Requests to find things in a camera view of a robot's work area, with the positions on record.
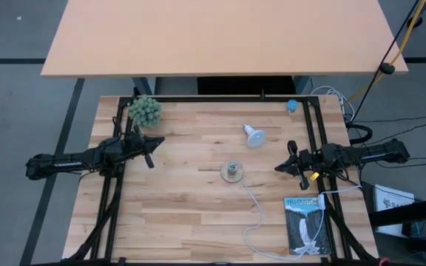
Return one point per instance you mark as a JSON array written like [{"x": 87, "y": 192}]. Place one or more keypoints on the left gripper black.
[{"x": 131, "y": 147}]

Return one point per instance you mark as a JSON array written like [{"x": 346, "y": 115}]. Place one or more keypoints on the small red object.
[{"x": 383, "y": 262}]

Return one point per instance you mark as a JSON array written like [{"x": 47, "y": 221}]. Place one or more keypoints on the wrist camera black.
[
  {"x": 332, "y": 151},
  {"x": 112, "y": 147}
]

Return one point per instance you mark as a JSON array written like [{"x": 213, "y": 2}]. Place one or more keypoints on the small blue container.
[{"x": 292, "y": 106}]

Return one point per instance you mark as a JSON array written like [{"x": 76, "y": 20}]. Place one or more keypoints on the metal lamp base with socket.
[{"x": 232, "y": 170}]

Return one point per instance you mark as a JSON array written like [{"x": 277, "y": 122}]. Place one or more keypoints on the Yellowstone waterfall book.
[{"x": 305, "y": 225}]

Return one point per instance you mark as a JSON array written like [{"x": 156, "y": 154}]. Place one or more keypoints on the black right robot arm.
[{"x": 379, "y": 153}]

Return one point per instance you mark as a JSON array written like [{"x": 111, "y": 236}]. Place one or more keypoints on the black metal beam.
[{"x": 412, "y": 210}]

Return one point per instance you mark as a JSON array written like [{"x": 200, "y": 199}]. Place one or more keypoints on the black metal table frame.
[{"x": 198, "y": 99}]

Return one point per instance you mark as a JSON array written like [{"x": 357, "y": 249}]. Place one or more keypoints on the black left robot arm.
[{"x": 61, "y": 162}]

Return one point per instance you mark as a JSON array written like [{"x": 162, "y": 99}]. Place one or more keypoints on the white printed cardboard box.
[{"x": 390, "y": 207}]

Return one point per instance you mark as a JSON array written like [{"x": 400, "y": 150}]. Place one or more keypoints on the black round disc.
[{"x": 387, "y": 68}]

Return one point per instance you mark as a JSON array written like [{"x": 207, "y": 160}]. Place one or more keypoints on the white light bulb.
[{"x": 255, "y": 138}]

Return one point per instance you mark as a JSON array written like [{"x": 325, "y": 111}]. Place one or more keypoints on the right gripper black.
[{"x": 311, "y": 160}]

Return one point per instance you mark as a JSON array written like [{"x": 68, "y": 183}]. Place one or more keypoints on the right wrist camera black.
[{"x": 332, "y": 151}]

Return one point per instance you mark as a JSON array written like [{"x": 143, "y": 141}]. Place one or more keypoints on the yellow tag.
[{"x": 315, "y": 176}]

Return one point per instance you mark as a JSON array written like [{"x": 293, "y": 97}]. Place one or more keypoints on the green potted plant white pot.
[{"x": 145, "y": 111}]

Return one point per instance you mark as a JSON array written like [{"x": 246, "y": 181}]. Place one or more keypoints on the light wooden desk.
[{"x": 216, "y": 37}]

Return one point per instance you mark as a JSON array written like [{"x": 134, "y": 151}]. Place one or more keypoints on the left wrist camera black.
[{"x": 112, "y": 147}]

